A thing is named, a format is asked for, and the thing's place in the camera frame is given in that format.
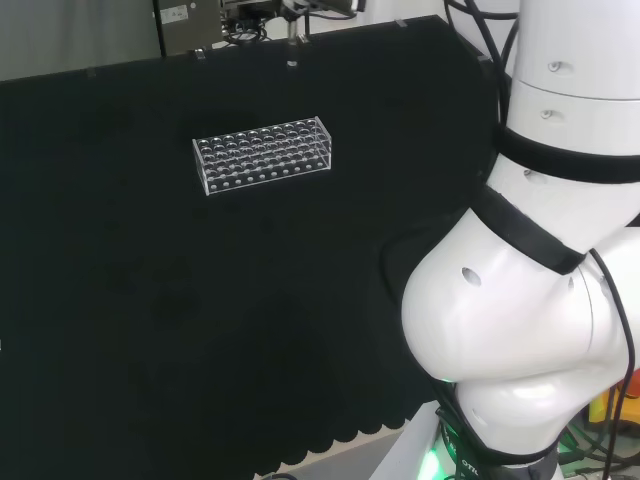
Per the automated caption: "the clear glass test tube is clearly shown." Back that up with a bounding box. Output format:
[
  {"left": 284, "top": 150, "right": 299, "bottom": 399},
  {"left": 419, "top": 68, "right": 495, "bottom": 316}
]
[{"left": 285, "top": 17, "right": 301, "bottom": 69}]

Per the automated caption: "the black bench cloth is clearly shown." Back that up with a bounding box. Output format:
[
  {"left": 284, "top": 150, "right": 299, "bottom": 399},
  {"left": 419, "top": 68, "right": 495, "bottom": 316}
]
[{"left": 0, "top": 14, "right": 507, "bottom": 480}]

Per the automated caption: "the clear plastic test tube rack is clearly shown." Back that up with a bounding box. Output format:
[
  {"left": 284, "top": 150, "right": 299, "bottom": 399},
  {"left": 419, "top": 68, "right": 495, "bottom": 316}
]
[{"left": 191, "top": 115, "right": 334, "bottom": 197}]

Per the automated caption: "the black cable bundle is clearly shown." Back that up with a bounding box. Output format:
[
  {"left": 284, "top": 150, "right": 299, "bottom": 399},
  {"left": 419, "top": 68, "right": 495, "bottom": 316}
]
[{"left": 221, "top": 25, "right": 272, "bottom": 49}]

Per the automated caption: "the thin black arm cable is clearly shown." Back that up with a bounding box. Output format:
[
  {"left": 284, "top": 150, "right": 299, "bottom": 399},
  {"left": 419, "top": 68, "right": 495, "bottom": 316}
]
[{"left": 587, "top": 247, "right": 638, "bottom": 480}]

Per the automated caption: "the dark metal equipment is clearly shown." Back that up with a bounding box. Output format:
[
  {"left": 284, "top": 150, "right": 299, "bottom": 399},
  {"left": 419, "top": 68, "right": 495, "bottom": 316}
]
[{"left": 221, "top": 0, "right": 281, "bottom": 22}]

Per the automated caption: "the grey metal cabinet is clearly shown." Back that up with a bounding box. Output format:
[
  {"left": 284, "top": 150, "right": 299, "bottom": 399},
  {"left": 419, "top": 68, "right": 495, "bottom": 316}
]
[{"left": 151, "top": 0, "right": 225, "bottom": 59}]

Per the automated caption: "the yellow stop button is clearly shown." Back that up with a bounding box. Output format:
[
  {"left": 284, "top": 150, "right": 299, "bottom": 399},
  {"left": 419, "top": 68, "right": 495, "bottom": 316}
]
[{"left": 588, "top": 368, "right": 640, "bottom": 427}]

